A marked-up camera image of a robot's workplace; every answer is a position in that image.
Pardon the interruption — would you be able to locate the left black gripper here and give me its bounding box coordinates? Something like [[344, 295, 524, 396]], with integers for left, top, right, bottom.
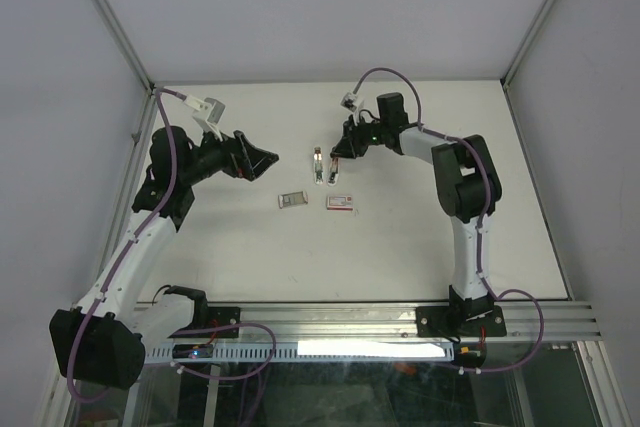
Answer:
[[180, 120, 278, 185]]

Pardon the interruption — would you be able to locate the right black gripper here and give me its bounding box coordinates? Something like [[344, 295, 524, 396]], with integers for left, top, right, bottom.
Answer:
[[330, 113, 388, 159]]

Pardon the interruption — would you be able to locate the white stapler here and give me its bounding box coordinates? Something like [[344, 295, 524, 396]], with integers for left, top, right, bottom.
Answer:
[[313, 146, 324, 185]]

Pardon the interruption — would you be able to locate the red white staple box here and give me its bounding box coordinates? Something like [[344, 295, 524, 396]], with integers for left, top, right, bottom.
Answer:
[[326, 195, 354, 211]]

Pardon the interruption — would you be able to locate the staple box tray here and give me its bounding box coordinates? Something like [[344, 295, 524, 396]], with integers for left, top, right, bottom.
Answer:
[[278, 191, 308, 209]]

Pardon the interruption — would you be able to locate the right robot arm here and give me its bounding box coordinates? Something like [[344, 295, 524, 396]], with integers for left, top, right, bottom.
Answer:
[[331, 92, 502, 334]]

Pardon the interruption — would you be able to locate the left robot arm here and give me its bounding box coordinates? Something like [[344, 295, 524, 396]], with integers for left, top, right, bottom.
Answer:
[[49, 126, 279, 389]]

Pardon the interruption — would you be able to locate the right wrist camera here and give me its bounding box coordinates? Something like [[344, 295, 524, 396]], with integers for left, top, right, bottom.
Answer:
[[340, 92, 364, 125]]

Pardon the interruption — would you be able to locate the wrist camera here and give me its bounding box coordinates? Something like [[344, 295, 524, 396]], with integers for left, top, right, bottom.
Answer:
[[182, 95, 226, 141], [340, 92, 364, 125]]

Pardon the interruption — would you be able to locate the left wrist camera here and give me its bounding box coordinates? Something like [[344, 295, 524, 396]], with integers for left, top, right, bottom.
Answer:
[[182, 95, 226, 141]]

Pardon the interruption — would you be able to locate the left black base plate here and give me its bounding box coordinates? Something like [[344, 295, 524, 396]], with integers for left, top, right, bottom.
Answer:
[[171, 305, 242, 340]]

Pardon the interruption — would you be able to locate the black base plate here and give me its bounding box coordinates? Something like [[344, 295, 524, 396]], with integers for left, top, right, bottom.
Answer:
[[415, 305, 507, 342], [171, 305, 242, 340]]

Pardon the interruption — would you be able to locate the white slotted cable duct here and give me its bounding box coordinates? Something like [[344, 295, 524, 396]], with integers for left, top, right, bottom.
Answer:
[[145, 340, 454, 365]]

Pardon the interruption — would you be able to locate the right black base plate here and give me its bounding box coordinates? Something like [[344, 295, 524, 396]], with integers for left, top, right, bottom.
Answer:
[[415, 305, 507, 342]]

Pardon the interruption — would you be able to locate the left aluminium frame post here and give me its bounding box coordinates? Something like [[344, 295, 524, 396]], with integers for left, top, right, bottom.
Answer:
[[91, 0, 155, 92]]

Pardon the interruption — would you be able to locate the aluminium frame post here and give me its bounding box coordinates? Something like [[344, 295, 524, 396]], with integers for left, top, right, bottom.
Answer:
[[91, 0, 155, 92], [501, 0, 558, 90]]

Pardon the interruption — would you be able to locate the aluminium mounting rail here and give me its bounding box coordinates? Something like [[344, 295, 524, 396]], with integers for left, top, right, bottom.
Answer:
[[58, 299, 601, 348]]

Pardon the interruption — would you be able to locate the right aluminium frame post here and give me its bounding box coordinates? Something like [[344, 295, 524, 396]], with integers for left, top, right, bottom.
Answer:
[[501, 0, 558, 90]]

